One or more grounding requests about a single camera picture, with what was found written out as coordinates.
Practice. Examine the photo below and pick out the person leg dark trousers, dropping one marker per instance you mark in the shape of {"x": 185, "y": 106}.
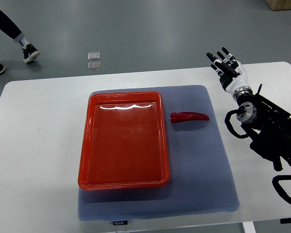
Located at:
{"x": 9, "y": 27}

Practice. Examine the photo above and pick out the black table label front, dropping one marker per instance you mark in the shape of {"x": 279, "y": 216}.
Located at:
{"x": 120, "y": 223}

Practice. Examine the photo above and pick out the dark blue label right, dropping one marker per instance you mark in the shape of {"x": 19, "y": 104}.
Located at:
{"x": 285, "y": 221}

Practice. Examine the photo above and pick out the red plastic tray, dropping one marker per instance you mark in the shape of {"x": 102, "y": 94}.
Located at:
{"x": 124, "y": 143}

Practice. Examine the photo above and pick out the white table leg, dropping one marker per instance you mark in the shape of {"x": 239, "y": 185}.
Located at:
{"x": 248, "y": 227}

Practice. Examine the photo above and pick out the red chili pepper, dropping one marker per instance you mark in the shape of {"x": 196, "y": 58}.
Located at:
{"x": 177, "y": 117}

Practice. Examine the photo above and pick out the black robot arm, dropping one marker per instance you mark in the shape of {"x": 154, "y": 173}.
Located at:
{"x": 268, "y": 126}

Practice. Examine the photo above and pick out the upper floor metal plate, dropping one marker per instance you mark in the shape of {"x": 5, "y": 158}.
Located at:
{"x": 93, "y": 55}

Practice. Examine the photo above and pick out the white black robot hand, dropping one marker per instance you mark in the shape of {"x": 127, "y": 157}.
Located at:
{"x": 232, "y": 75}

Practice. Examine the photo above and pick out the blue-grey mesh mat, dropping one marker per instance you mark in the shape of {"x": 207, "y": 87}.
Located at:
{"x": 201, "y": 178}

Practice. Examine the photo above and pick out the cardboard box corner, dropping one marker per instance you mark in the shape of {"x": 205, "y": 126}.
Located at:
{"x": 279, "y": 5}

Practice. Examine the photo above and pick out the black white sneaker right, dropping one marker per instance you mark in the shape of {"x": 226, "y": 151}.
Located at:
{"x": 30, "y": 53}

